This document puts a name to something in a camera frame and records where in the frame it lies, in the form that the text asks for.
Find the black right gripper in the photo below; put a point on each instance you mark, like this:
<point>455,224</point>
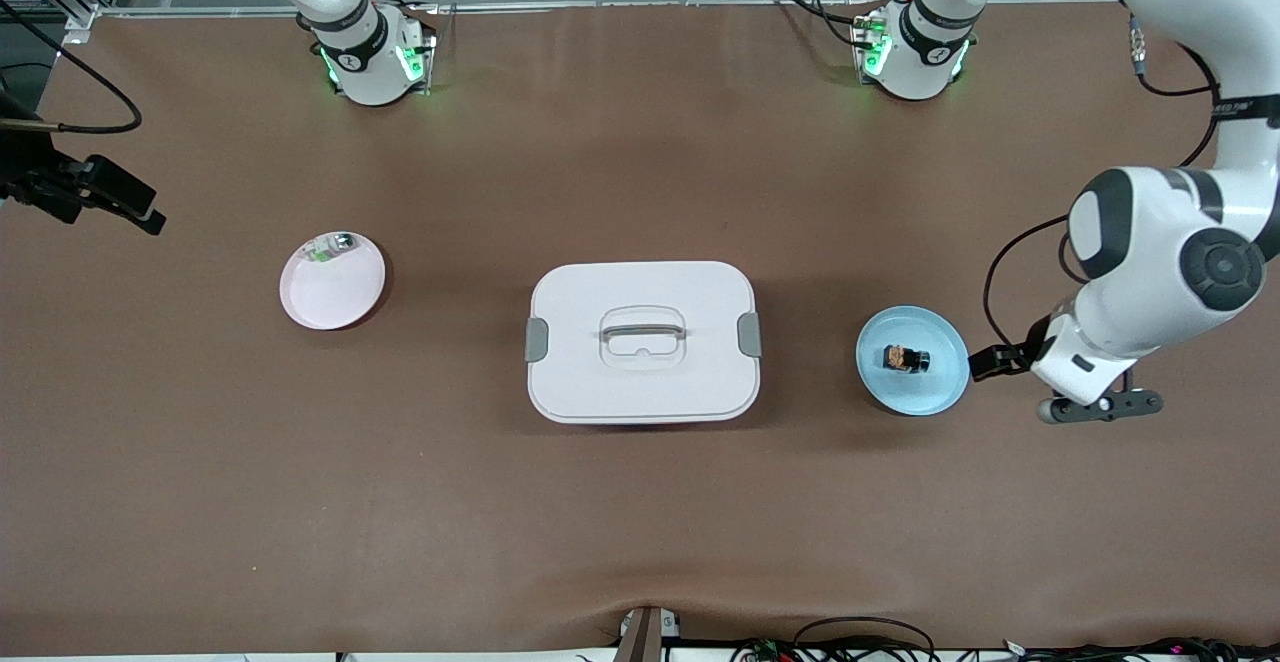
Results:
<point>30,177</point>

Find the pink round plate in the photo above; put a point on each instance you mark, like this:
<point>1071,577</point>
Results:
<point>330,292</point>

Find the brown table mat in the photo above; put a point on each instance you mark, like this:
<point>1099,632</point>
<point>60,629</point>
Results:
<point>640,522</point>

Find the gray box latch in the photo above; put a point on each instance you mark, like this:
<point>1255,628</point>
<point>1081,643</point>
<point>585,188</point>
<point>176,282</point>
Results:
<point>536,340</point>
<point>750,334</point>

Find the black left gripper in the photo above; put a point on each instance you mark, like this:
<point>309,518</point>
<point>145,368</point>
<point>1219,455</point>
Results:
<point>1012,354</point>

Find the white lidded storage box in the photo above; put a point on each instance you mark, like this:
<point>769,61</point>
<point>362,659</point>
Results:
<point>640,382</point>

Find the green clear switch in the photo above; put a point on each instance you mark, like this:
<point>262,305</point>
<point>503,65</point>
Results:
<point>335,245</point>

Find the metal table edge bracket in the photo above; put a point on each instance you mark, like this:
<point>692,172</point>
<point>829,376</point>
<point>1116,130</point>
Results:
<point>645,634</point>

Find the light blue round plate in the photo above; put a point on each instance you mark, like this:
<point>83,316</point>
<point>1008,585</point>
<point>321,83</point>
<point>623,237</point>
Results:
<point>912,392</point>

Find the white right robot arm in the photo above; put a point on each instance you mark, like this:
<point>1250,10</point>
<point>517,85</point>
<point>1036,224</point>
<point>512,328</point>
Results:
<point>365,62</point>

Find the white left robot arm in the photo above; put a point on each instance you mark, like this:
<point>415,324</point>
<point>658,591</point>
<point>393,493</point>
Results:
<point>1150,272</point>

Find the orange black switch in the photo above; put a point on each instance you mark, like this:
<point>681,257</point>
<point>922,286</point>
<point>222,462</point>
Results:
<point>905,358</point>

